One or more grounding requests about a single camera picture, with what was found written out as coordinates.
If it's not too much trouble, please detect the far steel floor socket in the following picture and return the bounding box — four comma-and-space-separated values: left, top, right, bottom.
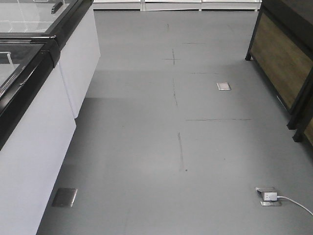
217, 82, 231, 91

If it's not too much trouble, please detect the white shelf base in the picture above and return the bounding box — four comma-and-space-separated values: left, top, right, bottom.
93, 0, 262, 11

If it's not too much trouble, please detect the near white chest freezer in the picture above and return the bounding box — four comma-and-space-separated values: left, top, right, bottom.
0, 40, 76, 235

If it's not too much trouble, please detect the white chest freezer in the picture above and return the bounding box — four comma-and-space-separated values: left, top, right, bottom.
0, 40, 76, 235
0, 0, 101, 118

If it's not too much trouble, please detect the closed steel floor socket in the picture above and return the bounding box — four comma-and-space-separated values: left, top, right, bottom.
52, 188, 78, 208

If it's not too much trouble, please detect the far white chest freezer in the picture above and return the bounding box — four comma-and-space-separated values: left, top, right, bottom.
0, 0, 101, 118

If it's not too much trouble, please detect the open floor socket with plug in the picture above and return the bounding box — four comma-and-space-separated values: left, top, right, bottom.
255, 187, 282, 206

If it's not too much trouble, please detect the wooden black-framed produce stand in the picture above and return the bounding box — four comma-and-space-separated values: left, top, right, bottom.
246, 0, 313, 129

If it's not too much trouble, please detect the white power cable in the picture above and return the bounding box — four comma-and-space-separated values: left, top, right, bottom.
277, 195, 313, 215

